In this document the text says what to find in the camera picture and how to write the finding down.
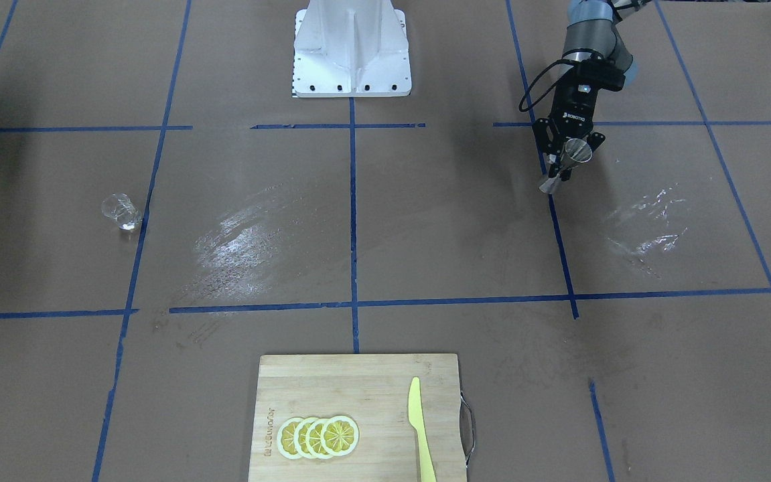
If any bamboo cutting board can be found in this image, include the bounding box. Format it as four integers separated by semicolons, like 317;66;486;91
248;353;468;481

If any clear glass cup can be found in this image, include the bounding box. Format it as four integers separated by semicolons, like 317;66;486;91
100;193;143;232

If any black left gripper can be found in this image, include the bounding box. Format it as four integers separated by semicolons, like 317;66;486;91
533;58;625;180

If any steel measuring jigger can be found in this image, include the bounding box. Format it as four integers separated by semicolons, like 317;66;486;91
539;139;593;195

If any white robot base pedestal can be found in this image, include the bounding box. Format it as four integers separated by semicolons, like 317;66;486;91
291;1;413;98

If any yellow plastic knife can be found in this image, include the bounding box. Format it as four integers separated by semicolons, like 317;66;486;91
407;376;437;481

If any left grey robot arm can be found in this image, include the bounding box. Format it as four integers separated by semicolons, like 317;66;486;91
533;1;646;194

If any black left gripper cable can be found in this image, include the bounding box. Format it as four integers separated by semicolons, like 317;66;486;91
518;58;577;113

